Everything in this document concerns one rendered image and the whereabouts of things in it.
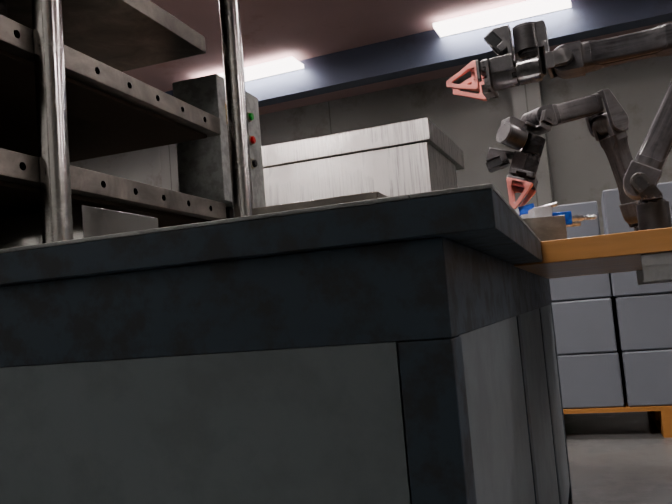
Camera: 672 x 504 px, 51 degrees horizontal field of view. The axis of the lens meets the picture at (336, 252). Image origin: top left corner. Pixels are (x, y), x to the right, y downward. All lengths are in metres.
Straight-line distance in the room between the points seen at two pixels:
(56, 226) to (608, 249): 0.99
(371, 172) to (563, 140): 3.74
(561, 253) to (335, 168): 3.73
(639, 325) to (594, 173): 4.58
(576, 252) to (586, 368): 2.41
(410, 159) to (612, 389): 2.01
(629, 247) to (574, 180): 6.84
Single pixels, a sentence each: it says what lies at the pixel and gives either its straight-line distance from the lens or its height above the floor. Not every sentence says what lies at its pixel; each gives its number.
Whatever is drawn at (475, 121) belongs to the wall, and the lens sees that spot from 8.39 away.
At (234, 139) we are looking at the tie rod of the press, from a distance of 2.08.
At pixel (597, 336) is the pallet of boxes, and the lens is 3.66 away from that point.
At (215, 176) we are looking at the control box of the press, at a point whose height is 1.15.
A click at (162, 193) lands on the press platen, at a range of 1.78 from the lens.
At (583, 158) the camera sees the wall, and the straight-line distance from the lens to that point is 8.15.
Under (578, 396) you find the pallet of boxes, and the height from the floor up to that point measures 0.20.
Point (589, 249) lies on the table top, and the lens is 1.29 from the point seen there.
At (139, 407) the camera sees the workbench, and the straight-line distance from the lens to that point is 0.77.
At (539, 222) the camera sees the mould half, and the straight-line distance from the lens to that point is 1.43.
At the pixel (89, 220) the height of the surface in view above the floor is 0.93.
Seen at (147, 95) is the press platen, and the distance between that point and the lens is 1.81.
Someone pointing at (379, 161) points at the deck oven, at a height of 1.69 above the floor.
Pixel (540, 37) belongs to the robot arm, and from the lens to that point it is 1.67.
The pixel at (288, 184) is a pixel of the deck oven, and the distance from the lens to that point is 5.05.
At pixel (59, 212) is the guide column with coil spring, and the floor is 0.93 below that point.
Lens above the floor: 0.70
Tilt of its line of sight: 5 degrees up
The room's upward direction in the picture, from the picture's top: 5 degrees counter-clockwise
